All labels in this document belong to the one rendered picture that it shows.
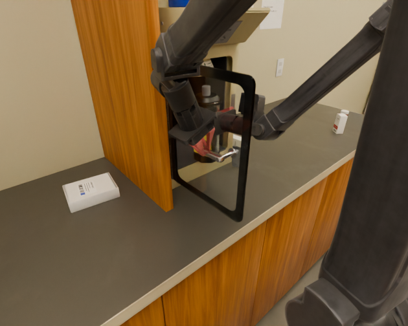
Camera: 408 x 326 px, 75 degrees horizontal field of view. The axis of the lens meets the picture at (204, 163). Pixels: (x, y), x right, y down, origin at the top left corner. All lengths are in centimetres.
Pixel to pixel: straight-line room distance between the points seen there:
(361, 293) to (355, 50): 54
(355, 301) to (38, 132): 110
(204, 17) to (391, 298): 34
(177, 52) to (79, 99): 77
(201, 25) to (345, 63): 41
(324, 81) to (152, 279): 63
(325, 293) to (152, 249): 56
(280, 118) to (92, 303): 63
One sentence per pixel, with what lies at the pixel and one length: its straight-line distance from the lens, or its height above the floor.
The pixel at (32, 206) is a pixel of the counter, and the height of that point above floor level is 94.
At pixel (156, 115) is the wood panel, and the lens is 71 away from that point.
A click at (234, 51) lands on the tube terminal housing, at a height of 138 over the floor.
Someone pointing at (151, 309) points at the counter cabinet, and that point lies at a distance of 80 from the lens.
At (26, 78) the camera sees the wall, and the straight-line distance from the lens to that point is 112.
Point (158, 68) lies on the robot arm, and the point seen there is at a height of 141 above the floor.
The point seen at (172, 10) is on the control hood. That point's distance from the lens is 72.
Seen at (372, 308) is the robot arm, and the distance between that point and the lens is 27.
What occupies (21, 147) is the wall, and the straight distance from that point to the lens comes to 118.
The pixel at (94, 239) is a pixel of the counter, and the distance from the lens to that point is 84.
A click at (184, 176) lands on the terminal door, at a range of 86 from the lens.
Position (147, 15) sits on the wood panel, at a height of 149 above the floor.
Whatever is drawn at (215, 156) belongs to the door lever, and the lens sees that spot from 63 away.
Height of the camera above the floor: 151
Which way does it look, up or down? 30 degrees down
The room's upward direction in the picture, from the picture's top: straight up
